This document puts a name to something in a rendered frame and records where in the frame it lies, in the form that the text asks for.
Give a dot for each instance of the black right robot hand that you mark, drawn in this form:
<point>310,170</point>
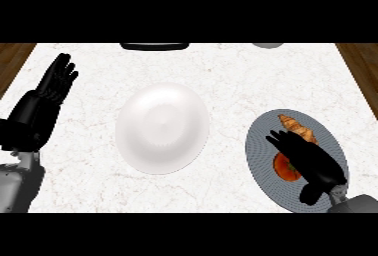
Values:
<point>314,163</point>

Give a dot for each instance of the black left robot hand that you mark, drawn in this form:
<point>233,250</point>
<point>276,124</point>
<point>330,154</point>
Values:
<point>41,103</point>

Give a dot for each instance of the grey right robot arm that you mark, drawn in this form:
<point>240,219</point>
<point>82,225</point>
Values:
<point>351,201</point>

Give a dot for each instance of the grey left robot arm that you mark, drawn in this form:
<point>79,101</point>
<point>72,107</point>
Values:
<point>17,183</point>

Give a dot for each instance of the red tomato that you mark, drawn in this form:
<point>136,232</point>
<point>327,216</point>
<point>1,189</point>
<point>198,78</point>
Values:
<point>283,168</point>

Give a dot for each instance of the grey round placemat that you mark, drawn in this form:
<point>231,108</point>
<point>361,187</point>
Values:
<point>260,146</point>

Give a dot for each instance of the white oval plate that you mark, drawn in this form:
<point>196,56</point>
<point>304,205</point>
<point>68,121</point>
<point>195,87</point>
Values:
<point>162,128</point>

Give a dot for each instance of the golden croissant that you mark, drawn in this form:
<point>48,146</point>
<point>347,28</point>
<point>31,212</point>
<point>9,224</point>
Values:
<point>294,125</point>

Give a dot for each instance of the black flat object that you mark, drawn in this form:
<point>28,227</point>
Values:
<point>155,46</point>

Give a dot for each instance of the grey round object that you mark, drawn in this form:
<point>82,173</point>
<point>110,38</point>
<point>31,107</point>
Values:
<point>267,45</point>

